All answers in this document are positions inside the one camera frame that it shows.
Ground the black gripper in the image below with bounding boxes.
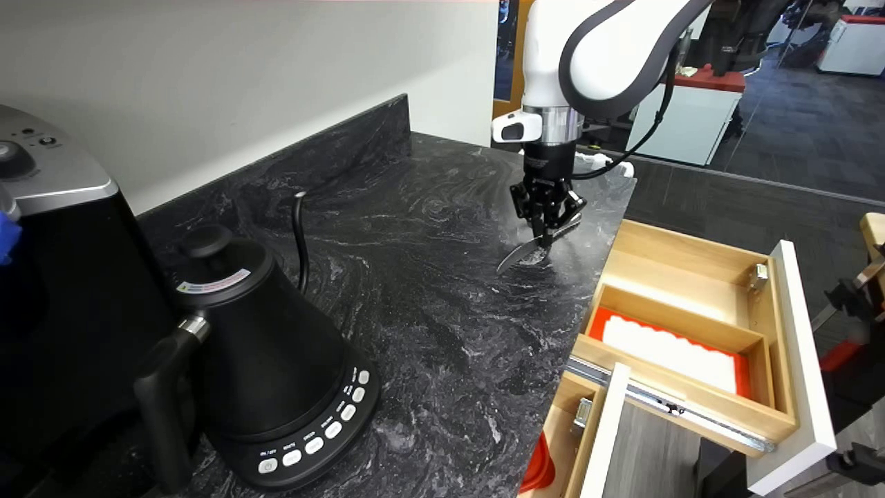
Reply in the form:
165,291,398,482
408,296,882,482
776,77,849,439
508,143,589,249

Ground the large open wooden drawer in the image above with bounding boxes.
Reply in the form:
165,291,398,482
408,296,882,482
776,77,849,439
567,217,840,498

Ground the narrow open wooden drawer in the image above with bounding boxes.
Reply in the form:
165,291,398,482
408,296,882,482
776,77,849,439
515,361,633,498

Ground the orange drawer liner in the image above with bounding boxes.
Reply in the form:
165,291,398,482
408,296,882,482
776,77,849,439
585,305,752,401

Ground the white trash bag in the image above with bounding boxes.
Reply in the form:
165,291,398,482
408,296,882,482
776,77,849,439
575,149,639,179

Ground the white cabinet with red top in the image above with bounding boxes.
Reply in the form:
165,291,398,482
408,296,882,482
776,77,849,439
624,65,747,170

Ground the red plastic bowl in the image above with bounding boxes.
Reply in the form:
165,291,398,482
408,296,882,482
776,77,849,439
517,431,559,495

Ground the black electric kettle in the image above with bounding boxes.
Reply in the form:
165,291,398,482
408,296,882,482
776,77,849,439
132,221,380,495

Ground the black red tripod stand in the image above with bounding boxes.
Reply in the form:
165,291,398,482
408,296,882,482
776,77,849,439
816,265,885,381

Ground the wooden block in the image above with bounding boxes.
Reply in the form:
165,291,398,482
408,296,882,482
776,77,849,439
856,211,885,279

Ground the white storage box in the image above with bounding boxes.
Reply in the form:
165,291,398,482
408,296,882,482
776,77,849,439
812,11,885,77

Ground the black silver coffee maker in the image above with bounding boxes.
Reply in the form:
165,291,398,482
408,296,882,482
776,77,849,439
0,102,183,498

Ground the blue object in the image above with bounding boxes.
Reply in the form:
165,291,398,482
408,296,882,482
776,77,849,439
0,207,21,272

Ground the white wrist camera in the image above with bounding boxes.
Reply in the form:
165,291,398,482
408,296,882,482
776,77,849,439
488,107,548,149

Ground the wooden door frame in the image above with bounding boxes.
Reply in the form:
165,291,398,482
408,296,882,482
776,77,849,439
492,0,534,121

